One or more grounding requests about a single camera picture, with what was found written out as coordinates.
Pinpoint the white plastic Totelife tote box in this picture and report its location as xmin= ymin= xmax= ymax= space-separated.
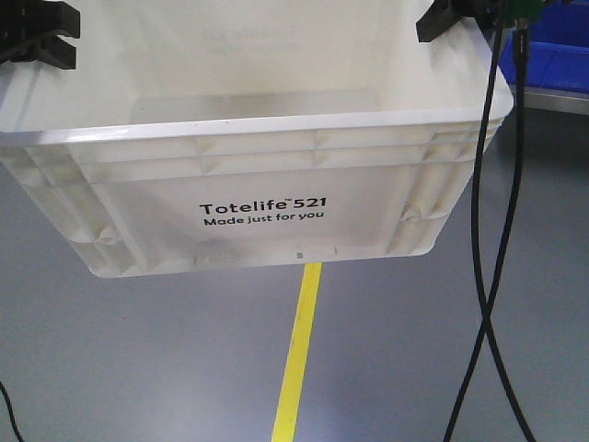
xmin=1 ymin=1 xmax=491 ymax=278

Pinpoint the black usb cable right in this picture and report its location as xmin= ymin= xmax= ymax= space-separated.
xmin=472 ymin=17 xmax=537 ymax=442

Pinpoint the black cable left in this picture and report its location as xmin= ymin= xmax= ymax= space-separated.
xmin=0 ymin=381 xmax=24 ymax=442

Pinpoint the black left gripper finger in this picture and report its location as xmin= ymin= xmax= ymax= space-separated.
xmin=1 ymin=0 xmax=81 ymax=40
xmin=1 ymin=36 xmax=76 ymax=69

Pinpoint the blue storage bin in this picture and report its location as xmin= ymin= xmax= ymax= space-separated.
xmin=526 ymin=1 xmax=588 ymax=94

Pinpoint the black cable right inner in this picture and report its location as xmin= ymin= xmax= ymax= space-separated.
xmin=441 ymin=0 xmax=507 ymax=442

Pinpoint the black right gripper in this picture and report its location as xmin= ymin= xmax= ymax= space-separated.
xmin=416 ymin=0 xmax=506 ymax=43

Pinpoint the green circuit board right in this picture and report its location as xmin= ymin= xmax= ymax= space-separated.
xmin=502 ymin=0 xmax=546 ymax=28

